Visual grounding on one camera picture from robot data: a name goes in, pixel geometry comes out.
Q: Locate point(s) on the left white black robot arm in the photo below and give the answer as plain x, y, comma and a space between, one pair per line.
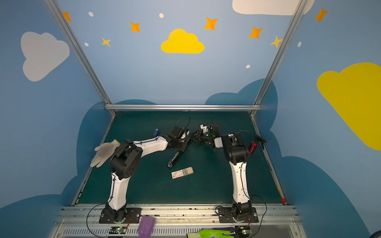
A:
124, 163

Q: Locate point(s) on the red spray bottle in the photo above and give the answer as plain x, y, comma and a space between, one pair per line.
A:
257, 141

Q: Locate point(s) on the black stapler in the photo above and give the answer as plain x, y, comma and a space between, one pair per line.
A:
174, 159

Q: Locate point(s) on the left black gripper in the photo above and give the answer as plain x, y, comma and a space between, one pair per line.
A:
184, 140

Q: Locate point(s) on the aluminium frame post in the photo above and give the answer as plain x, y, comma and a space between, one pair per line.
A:
289, 33
57, 13

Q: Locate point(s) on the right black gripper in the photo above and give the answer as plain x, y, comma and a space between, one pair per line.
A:
199, 136

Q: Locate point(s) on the green work glove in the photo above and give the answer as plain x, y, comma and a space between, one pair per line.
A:
211, 233

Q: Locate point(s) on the red white staple box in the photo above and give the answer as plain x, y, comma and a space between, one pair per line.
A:
182, 173

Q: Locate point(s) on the aluminium frame right post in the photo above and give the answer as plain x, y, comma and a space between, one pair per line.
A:
289, 33

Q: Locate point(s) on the white knit work glove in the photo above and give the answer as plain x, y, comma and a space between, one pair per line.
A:
103, 153

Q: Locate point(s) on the right green circuit board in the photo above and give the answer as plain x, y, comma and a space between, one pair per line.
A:
243, 230

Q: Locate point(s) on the left green circuit board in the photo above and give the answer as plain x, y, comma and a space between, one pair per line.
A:
118, 230

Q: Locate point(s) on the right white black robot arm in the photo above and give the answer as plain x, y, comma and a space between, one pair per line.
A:
236, 153

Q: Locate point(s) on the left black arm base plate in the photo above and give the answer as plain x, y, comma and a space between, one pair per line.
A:
132, 214

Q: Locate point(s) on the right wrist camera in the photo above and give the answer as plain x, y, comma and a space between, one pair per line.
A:
213, 131

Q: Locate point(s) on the aluminium frame left post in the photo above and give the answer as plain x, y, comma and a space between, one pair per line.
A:
57, 13

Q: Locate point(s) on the green circuit board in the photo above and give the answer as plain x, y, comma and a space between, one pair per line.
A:
118, 230
243, 230

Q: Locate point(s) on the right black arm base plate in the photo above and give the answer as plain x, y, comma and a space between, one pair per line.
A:
225, 215

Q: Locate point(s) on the aluminium front rail bed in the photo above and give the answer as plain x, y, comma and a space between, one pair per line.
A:
176, 221

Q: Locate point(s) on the aluminium frame rear crossbar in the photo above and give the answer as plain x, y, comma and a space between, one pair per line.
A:
143, 107

